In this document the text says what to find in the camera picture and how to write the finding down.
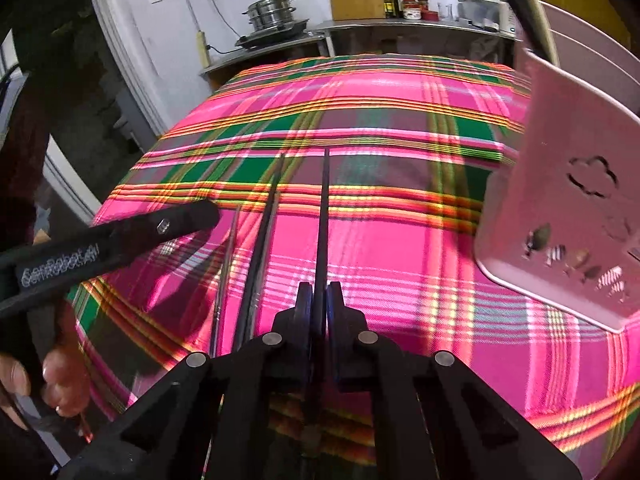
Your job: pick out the person's left hand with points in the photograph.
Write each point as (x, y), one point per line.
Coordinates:
(66, 380)

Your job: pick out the black chopstick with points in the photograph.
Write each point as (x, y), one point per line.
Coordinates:
(311, 434)
(239, 337)

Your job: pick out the pink plastic utensil holder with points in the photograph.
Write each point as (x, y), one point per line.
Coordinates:
(560, 221)

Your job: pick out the red lidded jar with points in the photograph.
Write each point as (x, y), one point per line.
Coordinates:
(411, 10)

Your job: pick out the pink plaid tablecloth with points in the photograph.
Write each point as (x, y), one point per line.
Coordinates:
(412, 141)

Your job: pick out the black chopstick on table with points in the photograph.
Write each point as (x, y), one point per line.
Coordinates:
(239, 337)

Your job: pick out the metal chopstick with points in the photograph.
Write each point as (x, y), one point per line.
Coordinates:
(262, 271)
(221, 294)

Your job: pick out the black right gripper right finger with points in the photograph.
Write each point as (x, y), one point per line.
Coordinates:
(433, 417)

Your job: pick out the beige chopsticks in holder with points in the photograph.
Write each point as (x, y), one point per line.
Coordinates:
(536, 27)

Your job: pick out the metal counter shelf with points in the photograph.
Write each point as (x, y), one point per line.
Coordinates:
(331, 39)

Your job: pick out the stainless steel steamer pot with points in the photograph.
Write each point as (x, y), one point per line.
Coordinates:
(264, 14)

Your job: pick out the black induction cooktop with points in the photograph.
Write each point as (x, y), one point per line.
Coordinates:
(272, 35)

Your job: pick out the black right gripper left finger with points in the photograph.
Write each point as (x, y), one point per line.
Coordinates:
(206, 418)

